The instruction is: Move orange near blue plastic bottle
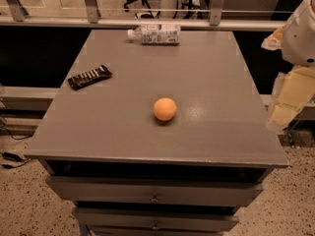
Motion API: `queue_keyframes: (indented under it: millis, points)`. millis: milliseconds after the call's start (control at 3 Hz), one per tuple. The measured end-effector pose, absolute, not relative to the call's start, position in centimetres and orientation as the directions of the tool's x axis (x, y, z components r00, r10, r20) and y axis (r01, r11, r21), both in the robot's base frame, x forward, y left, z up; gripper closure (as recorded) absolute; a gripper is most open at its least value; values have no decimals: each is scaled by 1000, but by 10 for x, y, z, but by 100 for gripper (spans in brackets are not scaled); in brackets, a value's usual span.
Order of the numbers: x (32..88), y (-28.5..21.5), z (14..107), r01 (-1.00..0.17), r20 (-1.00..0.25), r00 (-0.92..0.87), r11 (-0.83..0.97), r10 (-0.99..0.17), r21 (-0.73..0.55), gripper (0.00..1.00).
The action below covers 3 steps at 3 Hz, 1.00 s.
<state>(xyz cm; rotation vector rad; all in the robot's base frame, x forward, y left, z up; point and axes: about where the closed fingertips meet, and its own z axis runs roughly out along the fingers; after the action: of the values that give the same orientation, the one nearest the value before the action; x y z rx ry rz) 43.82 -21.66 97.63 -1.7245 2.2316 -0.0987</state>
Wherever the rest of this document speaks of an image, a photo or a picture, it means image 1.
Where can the black snack bar packet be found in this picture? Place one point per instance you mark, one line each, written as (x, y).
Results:
(89, 78)

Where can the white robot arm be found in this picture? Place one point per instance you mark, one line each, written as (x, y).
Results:
(296, 40)

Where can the orange fruit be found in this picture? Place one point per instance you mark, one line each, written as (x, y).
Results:
(165, 109)

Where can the metal railing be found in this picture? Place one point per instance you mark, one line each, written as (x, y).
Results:
(264, 15)

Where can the clear plastic water bottle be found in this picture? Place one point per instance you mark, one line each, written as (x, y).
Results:
(155, 34)

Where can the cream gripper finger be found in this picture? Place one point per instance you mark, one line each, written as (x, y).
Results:
(274, 41)
(291, 92)

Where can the grey drawer cabinet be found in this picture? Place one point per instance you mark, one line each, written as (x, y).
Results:
(130, 174)

